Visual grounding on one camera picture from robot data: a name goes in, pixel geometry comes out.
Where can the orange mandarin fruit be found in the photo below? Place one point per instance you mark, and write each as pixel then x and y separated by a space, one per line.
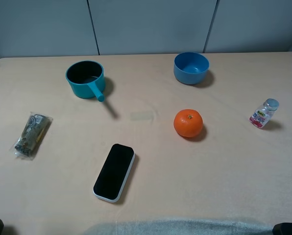
pixel 188 123

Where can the blue plastic bowl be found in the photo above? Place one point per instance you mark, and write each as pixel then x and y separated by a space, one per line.
pixel 190 68

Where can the black object bottom right corner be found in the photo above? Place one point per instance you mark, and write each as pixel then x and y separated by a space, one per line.
pixel 282 229

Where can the grey cloth at table edge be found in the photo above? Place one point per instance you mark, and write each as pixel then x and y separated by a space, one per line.
pixel 182 226

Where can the teal saucepan with handle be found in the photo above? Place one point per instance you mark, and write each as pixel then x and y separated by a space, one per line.
pixel 86 79

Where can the small clear candy bottle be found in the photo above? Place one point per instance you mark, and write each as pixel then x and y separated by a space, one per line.
pixel 263 114

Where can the clear snack packet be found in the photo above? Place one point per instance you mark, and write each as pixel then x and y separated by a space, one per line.
pixel 28 143

